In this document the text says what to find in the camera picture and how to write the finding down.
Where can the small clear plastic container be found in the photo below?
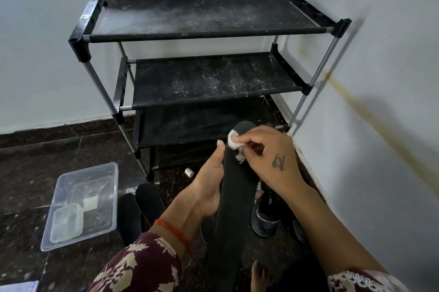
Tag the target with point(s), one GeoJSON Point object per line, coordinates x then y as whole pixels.
{"type": "Point", "coordinates": [67, 225]}

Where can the person's foot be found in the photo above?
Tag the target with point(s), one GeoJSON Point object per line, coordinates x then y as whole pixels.
{"type": "Point", "coordinates": [260, 276]}

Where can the black flat shoe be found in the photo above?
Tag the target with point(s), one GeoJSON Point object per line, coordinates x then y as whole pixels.
{"type": "Point", "coordinates": [129, 219]}
{"type": "Point", "coordinates": [149, 202]}

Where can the person's right thumb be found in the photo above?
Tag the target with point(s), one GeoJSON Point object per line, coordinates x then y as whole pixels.
{"type": "Point", "coordinates": [254, 149]}

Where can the black metal shoe rack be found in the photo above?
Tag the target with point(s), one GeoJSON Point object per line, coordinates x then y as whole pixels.
{"type": "Point", "coordinates": [205, 17]}

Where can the person's left forearm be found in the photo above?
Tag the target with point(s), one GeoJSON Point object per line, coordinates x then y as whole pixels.
{"type": "Point", "coordinates": [168, 238]}

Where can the person's left thumb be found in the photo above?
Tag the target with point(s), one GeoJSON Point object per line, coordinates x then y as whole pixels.
{"type": "Point", "coordinates": [216, 161]}

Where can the person's right forearm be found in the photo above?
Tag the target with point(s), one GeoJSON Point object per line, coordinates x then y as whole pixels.
{"type": "Point", "coordinates": [322, 230]}

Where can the black slip-on shoe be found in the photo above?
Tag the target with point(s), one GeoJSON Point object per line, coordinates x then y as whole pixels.
{"type": "Point", "coordinates": [233, 219]}

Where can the white sponge piece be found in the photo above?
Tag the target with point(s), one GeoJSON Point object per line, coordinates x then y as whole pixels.
{"type": "Point", "coordinates": [90, 203]}

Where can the white cotton pad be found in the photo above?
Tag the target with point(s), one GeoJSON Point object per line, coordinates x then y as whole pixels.
{"type": "Point", "coordinates": [234, 138]}

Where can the white paper sheet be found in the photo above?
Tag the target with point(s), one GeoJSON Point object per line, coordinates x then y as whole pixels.
{"type": "Point", "coordinates": [19, 286]}

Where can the person's right hand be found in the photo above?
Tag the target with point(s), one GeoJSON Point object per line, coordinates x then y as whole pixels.
{"type": "Point", "coordinates": [274, 161]}

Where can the maroon floral garment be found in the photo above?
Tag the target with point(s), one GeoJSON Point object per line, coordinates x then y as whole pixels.
{"type": "Point", "coordinates": [137, 267]}

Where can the large clear plastic container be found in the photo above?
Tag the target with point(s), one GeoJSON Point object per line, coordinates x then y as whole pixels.
{"type": "Point", "coordinates": [96, 185]}

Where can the dark shoe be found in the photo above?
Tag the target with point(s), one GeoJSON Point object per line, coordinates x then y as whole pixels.
{"type": "Point", "coordinates": [300, 231]}

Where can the small white cylinder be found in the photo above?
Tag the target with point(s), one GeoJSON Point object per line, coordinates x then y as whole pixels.
{"type": "Point", "coordinates": [189, 173]}

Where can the black sport shoe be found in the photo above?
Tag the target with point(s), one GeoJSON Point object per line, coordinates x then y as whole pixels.
{"type": "Point", "coordinates": [265, 216]}

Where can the person's left hand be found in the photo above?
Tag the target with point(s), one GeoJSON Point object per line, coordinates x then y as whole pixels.
{"type": "Point", "coordinates": [200, 195]}

